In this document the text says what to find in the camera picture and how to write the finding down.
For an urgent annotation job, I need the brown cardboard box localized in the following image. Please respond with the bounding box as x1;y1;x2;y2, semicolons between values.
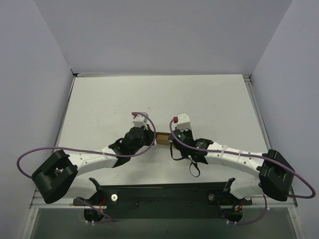
156;132;170;146

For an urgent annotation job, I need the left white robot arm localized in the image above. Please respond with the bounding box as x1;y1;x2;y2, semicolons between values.
31;125;156;204

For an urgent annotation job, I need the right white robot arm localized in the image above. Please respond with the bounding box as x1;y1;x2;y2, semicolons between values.
168;129;294;202

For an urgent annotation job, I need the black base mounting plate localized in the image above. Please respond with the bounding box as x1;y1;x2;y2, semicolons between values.
73;182;252;220

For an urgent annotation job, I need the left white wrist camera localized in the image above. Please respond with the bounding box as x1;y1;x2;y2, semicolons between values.
132;112;149;129

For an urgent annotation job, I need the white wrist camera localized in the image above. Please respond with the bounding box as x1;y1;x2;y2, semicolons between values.
173;113;191;131
132;112;149;129

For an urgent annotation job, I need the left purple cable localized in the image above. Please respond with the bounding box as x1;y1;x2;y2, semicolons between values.
16;112;157;224

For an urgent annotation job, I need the purple cable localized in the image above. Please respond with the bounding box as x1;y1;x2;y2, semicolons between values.
169;118;316;226
16;112;157;224

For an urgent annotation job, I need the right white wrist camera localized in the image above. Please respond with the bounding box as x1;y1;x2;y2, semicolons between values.
173;113;191;131

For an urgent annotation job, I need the aluminium frame rail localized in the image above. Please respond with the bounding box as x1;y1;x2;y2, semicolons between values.
31;75;296;212

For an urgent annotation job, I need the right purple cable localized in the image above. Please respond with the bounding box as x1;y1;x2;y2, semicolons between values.
169;118;316;226

